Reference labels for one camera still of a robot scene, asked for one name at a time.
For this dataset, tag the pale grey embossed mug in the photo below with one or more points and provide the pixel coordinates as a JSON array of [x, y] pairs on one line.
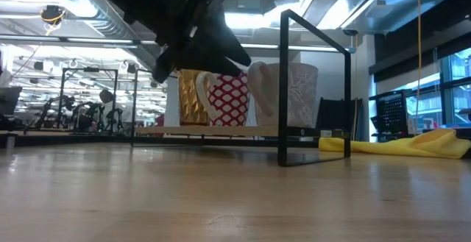
[[300, 95]]

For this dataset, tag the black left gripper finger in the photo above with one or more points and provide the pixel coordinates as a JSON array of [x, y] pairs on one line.
[[224, 39], [198, 62]]

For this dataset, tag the black leaning panel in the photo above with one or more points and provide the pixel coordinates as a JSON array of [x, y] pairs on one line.
[[335, 115]]

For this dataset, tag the amber ribbed glass cup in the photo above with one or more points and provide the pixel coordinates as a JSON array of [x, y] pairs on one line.
[[189, 98]]

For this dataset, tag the black metal table frame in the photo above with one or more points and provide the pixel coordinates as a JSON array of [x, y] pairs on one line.
[[73, 139]]

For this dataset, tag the black ceiling camera mount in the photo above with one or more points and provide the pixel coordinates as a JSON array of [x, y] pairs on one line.
[[52, 14]]

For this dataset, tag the wooden shelf black metal frame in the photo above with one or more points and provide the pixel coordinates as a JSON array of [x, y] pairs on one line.
[[283, 87]]

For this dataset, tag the silver ceiling duct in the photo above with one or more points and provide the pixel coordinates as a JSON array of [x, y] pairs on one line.
[[110, 21]]

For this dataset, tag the black perforated cart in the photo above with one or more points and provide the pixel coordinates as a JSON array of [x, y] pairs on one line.
[[392, 111]]

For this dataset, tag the white mug red lattice pattern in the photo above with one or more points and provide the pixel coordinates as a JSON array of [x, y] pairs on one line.
[[230, 102]]

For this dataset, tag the yellow cloth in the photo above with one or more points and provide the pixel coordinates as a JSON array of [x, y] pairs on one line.
[[416, 144]]

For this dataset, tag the black background robot frame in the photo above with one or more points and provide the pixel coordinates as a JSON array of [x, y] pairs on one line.
[[88, 98]]

